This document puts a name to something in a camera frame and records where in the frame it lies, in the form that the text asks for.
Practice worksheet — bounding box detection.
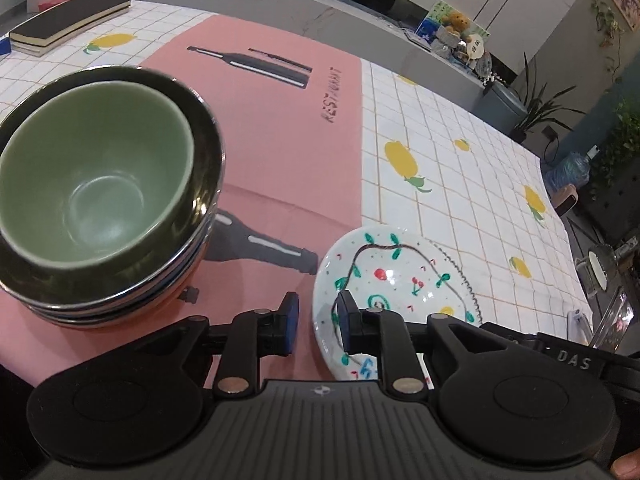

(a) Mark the blue water jug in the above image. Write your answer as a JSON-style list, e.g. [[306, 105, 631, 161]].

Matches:
[[545, 145, 599, 197]]

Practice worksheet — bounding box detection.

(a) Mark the smartphone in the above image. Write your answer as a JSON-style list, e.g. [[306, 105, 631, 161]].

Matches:
[[590, 287, 634, 349]]

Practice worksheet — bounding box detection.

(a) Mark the checked lemon tablecloth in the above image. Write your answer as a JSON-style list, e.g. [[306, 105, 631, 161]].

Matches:
[[0, 0, 596, 392]]

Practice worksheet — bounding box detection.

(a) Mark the brown teddy bear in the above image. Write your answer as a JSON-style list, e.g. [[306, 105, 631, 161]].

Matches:
[[442, 10, 474, 37]]

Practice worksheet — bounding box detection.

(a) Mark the dark cabinet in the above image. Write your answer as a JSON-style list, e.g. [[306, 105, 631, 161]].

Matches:
[[590, 160, 640, 242]]

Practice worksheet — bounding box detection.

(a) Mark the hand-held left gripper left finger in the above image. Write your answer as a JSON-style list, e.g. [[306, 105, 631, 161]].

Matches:
[[145, 291, 301, 397]]

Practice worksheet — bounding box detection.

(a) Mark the pink placemat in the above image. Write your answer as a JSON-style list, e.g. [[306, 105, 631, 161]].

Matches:
[[0, 14, 364, 397]]

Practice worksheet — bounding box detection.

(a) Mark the painted white plate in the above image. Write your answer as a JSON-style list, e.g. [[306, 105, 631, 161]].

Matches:
[[312, 226, 481, 382]]

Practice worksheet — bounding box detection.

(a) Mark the green ceramic bowl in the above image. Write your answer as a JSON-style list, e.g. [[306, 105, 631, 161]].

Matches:
[[0, 82, 196, 267]]

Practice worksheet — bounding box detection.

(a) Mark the black book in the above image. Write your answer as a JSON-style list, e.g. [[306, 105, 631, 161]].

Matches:
[[9, 0, 132, 57]]

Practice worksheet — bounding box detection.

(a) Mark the hanging vine plant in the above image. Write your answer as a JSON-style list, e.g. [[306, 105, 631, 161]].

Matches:
[[590, 0, 629, 82]]

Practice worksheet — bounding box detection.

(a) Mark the bushy green plant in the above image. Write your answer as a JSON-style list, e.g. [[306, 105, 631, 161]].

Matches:
[[590, 100, 640, 202]]

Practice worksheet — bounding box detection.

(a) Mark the grey trash bin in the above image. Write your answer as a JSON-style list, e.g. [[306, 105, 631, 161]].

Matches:
[[482, 80, 529, 134]]

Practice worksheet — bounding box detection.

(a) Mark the pink heater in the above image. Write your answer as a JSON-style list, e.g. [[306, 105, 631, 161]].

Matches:
[[555, 186, 581, 219]]

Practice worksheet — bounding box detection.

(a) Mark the tall leafy potted plant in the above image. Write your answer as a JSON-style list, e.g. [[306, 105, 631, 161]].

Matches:
[[510, 52, 586, 144]]

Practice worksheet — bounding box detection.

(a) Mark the white round stool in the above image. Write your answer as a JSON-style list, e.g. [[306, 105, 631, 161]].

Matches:
[[575, 242, 619, 294]]

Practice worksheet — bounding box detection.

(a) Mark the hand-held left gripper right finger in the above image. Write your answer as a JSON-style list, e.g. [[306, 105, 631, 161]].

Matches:
[[334, 290, 526, 396]]

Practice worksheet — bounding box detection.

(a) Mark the teddy bear with clutter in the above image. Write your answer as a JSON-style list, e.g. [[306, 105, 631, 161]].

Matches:
[[417, 0, 491, 47]]

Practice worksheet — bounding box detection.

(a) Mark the person's right hand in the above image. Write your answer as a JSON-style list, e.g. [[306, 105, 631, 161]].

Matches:
[[611, 451, 640, 480]]

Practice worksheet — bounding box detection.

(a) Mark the round paper fan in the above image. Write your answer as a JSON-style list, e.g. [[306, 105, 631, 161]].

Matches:
[[462, 35, 489, 62]]

